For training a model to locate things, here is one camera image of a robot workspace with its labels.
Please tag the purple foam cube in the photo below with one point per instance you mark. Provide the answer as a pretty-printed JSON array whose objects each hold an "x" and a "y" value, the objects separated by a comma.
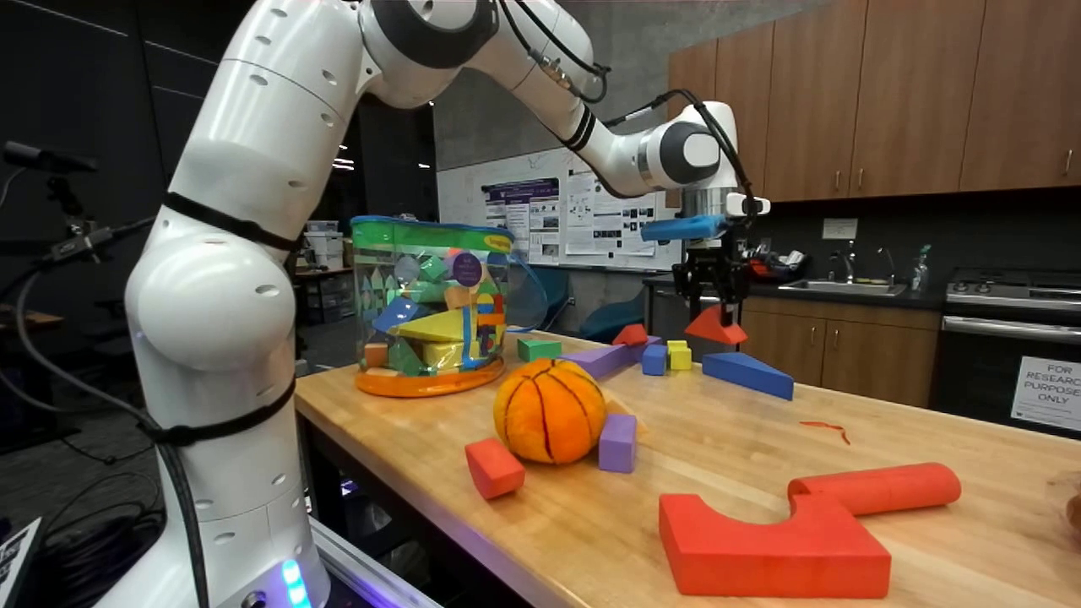
[{"x": 621, "y": 441}]

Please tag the whiteboard with poster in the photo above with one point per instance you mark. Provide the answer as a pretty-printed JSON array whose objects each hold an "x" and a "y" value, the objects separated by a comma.
[{"x": 560, "y": 210}]

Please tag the long purple foam block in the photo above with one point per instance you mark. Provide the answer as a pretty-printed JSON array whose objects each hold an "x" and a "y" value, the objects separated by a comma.
[{"x": 604, "y": 363}]

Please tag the red notched foam block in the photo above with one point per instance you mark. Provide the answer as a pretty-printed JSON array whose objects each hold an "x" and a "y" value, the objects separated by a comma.
[{"x": 819, "y": 550}]

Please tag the red foam block at back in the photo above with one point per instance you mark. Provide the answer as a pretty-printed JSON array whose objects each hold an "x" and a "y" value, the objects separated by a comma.
[{"x": 633, "y": 335}]

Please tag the small red foam block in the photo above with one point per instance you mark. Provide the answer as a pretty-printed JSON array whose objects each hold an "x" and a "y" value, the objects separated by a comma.
[{"x": 494, "y": 467}]

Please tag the clear bag of foam blocks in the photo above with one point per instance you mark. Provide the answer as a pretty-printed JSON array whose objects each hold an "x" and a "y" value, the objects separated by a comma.
[{"x": 432, "y": 304}]

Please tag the green foam block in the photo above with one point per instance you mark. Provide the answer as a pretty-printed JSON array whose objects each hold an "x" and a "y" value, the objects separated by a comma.
[{"x": 536, "y": 348}]

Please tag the wooden upper cabinets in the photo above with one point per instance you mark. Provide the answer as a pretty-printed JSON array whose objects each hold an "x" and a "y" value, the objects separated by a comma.
[{"x": 862, "y": 100}]

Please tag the kitchen sink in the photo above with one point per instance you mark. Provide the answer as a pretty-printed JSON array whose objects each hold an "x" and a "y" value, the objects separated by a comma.
[{"x": 843, "y": 289}]

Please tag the blue foam wedge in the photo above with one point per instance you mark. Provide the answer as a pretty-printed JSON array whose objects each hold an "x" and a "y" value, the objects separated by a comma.
[{"x": 746, "y": 369}]

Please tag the yellow foam block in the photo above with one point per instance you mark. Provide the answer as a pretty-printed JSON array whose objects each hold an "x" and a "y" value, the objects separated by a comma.
[{"x": 682, "y": 354}]

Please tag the orange plush basketball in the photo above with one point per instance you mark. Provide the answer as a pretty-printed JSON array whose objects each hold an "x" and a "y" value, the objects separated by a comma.
[{"x": 550, "y": 412}]

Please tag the stainless oven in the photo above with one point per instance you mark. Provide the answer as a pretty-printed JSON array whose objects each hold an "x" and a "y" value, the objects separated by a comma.
[{"x": 1012, "y": 348}]

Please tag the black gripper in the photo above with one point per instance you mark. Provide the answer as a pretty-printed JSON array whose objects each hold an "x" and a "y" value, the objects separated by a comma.
[{"x": 717, "y": 269}]

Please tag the blue foam cube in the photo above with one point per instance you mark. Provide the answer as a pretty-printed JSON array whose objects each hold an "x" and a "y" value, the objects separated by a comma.
[{"x": 653, "y": 359}]

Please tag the wooden cabinets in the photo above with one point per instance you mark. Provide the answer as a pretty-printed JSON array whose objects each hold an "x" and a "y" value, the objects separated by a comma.
[
  {"x": 882, "y": 352},
  {"x": 862, "y": 100}
]

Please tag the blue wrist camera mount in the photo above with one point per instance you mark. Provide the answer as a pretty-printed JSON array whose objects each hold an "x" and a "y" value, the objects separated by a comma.
[{"x": 683, "y": 226}]

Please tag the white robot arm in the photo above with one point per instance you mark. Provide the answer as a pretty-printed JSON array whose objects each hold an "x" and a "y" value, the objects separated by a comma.
[{"x": 210, "y": 304}]

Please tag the orange triangular foam block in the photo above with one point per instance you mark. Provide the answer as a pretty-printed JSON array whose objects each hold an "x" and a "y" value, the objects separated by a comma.
[{"x": 706, "y": 325}]

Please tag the wooden lower cabinets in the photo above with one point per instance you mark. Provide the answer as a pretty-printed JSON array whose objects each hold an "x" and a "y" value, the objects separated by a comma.
[{"x": 882, "y": 352}]

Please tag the red foam cylinder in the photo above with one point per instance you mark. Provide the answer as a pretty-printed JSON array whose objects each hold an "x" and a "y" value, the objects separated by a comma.
[{"x": 888, "y": 491}]

